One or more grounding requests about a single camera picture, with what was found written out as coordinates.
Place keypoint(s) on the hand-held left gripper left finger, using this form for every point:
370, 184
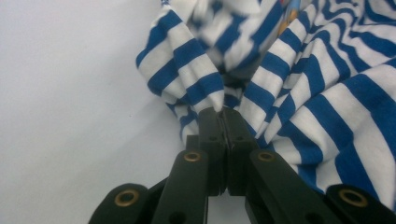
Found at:
214, 149

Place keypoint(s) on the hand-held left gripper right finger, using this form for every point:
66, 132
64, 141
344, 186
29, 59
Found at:
238, 146

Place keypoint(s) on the blue white striped baby romper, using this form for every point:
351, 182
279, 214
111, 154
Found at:
311, 109

